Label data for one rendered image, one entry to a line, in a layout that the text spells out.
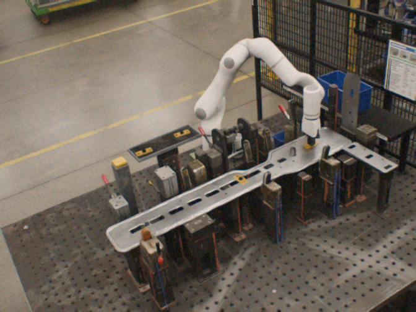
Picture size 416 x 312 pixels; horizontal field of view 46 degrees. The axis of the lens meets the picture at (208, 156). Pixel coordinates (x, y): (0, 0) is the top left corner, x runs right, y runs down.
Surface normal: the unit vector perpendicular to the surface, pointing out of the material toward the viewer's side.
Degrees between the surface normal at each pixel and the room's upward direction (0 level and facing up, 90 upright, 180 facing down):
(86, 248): 0
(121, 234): 0
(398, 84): 90
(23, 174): 0
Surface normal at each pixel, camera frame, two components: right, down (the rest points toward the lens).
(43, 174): -0.11, -0.82
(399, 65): -0.84, 0.37
